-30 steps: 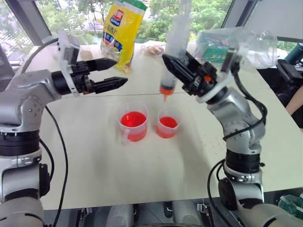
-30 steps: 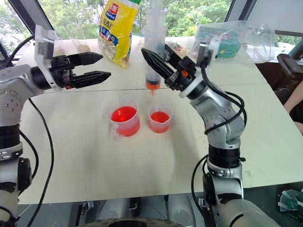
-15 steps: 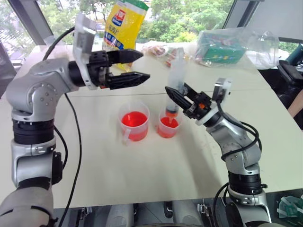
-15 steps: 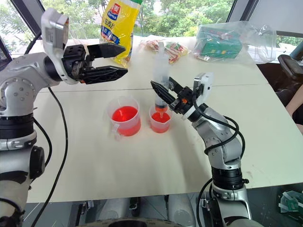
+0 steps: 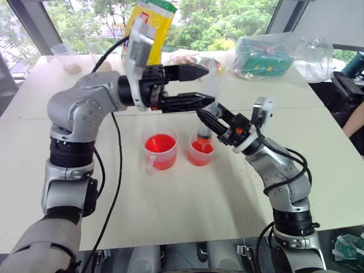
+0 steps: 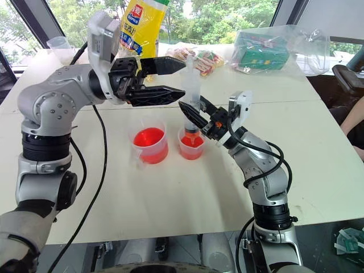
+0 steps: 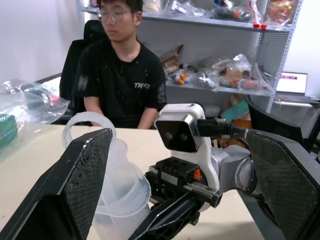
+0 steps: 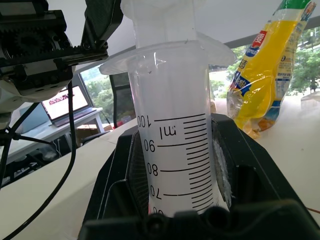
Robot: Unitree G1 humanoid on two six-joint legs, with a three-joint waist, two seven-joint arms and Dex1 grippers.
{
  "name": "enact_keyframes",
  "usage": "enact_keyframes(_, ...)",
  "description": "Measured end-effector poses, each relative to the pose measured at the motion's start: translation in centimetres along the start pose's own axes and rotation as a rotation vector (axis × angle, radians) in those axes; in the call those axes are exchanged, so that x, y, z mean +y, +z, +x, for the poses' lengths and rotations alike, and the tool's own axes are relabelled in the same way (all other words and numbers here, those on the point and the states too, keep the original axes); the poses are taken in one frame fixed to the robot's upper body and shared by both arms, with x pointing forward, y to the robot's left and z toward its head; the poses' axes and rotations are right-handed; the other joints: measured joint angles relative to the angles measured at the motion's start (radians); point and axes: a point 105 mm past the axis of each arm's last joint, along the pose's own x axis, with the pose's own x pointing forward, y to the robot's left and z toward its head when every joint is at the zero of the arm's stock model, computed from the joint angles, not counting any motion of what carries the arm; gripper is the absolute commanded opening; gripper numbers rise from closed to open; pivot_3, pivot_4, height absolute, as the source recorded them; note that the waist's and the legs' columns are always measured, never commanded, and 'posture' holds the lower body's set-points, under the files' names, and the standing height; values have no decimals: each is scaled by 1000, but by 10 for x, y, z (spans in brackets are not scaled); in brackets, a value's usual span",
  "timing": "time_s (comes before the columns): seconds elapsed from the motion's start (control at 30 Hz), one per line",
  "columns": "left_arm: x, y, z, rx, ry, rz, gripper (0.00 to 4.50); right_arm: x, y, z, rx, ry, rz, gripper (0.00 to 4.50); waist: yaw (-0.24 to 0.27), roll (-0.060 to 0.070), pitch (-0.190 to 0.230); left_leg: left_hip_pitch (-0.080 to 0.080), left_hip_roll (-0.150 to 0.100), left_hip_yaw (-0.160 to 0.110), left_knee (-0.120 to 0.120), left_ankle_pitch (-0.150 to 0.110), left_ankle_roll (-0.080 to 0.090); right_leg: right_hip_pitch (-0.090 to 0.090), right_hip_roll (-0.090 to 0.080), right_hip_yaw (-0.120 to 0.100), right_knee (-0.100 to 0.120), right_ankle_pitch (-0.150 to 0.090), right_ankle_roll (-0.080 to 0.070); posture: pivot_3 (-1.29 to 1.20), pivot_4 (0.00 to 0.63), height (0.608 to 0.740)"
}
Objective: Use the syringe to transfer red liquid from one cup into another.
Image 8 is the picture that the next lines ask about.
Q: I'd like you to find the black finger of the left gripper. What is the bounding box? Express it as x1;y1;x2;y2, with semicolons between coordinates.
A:
80;0;125;50

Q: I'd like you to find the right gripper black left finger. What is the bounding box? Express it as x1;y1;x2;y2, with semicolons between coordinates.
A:
84;129;151;223

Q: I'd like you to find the open laptop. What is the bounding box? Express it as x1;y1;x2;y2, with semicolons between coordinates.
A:
40;84;104;128

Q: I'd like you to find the large clear plastic syringe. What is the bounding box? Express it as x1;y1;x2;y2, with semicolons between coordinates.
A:
98;0;238;218

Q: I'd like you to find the black office chair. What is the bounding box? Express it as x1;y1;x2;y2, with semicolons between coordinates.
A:
108;71;141;131

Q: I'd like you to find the brown cardboard box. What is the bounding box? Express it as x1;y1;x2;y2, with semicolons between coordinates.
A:
75;123;114;148

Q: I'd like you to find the yellow snack bag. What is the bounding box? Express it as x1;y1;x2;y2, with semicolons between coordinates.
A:
225;0;318;140

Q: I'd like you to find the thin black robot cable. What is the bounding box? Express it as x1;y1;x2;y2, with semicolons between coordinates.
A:
0;101;55;192

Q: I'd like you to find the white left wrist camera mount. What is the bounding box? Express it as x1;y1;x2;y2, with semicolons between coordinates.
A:
0;79;61;131

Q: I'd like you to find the white office desk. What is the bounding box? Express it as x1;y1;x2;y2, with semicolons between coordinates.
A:
0;101;106;167

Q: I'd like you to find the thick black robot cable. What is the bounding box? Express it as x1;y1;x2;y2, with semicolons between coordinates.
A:
0;80;77;240

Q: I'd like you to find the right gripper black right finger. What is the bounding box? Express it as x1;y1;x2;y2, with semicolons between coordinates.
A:
211;113;301;209

